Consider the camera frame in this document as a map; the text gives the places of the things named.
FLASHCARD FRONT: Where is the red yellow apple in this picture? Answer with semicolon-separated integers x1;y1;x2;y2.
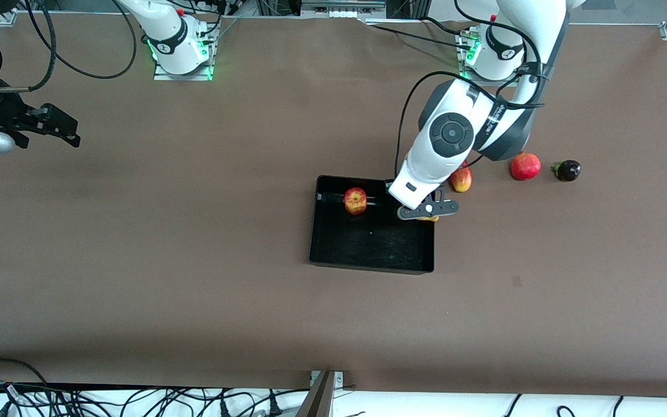
343;186;368;215

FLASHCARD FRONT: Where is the black plastic box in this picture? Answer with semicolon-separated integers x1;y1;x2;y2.
309;175;437;276

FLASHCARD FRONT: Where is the red yellow mango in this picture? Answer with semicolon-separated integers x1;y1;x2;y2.
448;162;473;193

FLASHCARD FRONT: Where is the red pomegranate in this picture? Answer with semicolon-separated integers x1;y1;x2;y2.
510;152;542;181

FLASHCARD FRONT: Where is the dark purple mangosteen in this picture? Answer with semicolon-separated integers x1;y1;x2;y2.
552;159;582;182

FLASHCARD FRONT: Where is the small silver mounting plate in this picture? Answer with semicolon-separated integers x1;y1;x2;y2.
310;370;345;387

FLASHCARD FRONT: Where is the grey metal beam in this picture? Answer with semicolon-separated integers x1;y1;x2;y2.
296;371;336;417

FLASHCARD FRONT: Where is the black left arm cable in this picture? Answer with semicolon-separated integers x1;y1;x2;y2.
394;0;546;174

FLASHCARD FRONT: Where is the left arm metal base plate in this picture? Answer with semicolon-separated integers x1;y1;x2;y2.
458;29;521;87

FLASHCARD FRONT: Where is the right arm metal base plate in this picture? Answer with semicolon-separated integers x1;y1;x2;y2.
153;29;214;81

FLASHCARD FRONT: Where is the black base power cable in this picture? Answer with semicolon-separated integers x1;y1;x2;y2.
368;16;468;47

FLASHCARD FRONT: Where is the grey metal rail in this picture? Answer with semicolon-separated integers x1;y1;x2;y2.
301;0;387;12

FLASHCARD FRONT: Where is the long black arcing cable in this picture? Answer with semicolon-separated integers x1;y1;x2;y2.
0;357;49;387

